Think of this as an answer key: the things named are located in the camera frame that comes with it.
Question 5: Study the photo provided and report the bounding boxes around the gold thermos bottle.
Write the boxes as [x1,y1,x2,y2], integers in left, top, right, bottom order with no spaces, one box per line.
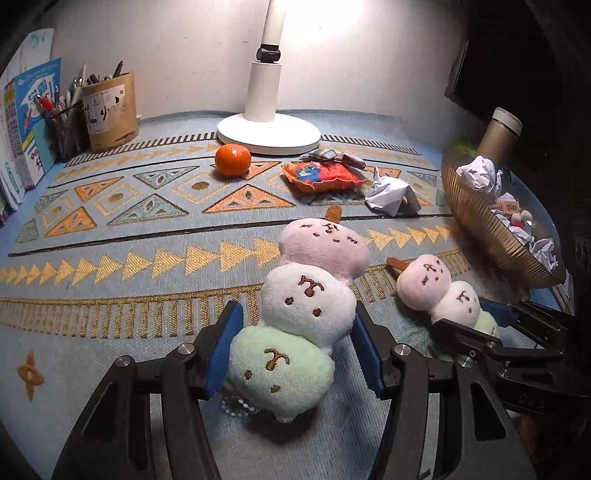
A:
[475,107,522,160]

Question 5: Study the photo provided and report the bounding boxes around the small dango plush toy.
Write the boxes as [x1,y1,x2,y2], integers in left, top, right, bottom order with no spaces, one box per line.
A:
[387,256,499,340]

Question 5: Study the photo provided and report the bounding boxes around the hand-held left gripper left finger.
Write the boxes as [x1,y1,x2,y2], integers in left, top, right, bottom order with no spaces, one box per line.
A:
[52,300,245,480]

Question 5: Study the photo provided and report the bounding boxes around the large dango plush toy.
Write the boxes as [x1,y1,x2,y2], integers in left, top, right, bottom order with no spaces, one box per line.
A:
[221,207,372,423]

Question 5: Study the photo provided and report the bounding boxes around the light teal thin book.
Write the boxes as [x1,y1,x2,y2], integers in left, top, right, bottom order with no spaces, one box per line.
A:
[34,122,58,172]

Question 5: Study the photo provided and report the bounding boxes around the gold ribbed bowl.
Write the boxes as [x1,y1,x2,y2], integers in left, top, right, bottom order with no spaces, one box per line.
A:
[441,148,566,288]

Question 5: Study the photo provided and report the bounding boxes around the red snack packet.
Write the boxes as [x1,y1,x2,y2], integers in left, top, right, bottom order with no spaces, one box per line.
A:
[281,161,375,198]

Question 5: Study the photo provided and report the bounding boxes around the bamboo pen holder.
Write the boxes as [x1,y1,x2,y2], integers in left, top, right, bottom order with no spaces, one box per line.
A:
[82,71,140,151]

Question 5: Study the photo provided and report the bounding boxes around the patterned woven mat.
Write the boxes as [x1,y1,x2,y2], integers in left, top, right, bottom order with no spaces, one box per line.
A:
[0,108,561,480]

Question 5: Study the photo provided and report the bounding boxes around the orange tangerine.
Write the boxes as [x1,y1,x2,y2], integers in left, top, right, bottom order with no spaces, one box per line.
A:
[215,144,252,177]

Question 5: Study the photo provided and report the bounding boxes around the blue workbook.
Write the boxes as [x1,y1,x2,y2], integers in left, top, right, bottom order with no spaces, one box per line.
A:
[14,58,63,188]

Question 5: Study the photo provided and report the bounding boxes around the white desk lamp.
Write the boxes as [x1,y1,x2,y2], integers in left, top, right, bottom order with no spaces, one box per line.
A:
[217,0,321,155]

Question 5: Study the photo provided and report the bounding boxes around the thin patterned-spine workbook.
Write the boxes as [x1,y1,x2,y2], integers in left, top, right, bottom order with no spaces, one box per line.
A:
[9,81,25,201]
[2,83,18,206]
[6,82,22,204]
[0,85,14,208]

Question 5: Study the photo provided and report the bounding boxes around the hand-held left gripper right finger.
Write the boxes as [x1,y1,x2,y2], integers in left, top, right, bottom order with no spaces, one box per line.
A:
[353,310,539,480]

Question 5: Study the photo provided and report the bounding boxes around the bunch of dark pens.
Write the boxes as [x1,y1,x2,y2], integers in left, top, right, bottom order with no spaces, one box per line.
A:
[85,60,125,85]

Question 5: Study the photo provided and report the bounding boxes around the keys with fob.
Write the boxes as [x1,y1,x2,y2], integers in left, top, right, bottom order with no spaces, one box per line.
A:
[300,148,365,169]

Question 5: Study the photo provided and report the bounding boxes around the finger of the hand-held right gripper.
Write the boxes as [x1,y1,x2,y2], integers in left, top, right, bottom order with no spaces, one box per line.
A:
[478,298,573,352]
[431,318,506,365]

